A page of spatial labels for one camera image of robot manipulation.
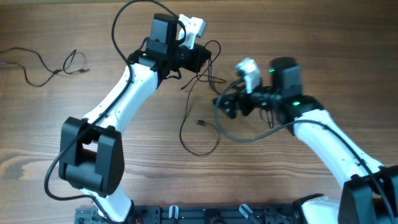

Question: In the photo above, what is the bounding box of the black cable bundle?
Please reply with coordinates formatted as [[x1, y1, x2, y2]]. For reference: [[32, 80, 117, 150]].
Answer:
[[178, 39, 228, 156]]

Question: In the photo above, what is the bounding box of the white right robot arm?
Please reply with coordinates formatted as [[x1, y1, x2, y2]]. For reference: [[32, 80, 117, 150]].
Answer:
[[214, 57, 397, 223]]

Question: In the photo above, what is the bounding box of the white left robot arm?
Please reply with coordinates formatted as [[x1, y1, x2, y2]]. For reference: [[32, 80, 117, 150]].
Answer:
[[58, 14, 211, 223]]

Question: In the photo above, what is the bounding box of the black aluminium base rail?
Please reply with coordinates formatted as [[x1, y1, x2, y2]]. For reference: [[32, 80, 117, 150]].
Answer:
[[74, 203, 302, 224]]

